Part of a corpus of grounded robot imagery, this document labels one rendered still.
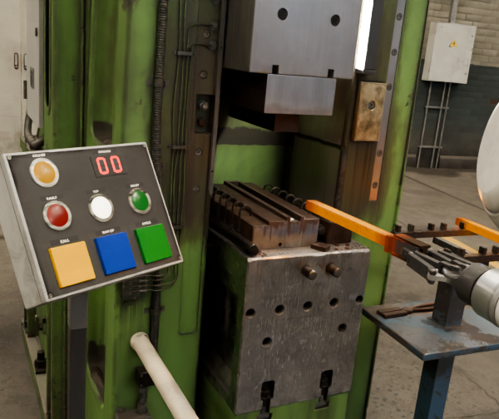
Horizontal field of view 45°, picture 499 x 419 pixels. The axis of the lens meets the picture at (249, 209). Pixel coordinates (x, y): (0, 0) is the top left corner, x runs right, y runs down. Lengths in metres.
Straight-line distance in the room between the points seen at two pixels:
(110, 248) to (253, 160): 0.94
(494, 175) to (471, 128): 8.75
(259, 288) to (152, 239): 0.39
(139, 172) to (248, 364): 0.62
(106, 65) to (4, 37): 4.86
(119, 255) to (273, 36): 0.64
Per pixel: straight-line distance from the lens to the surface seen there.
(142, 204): 1.30
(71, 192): 1.21
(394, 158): 1.94
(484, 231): 1.90
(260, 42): 1.48
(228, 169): 2.02
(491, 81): 9.27
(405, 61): 1.91
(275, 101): 1.51
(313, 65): 1.55
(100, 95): 1.89
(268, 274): 1.55
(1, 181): 1.19
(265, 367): 1.68
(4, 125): 6.78
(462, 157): 9.20
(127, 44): 1.51
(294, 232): 1.62
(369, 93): 1.81
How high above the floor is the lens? 1.42
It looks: 15 degrees down
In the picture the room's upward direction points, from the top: 5 degrees clockwise
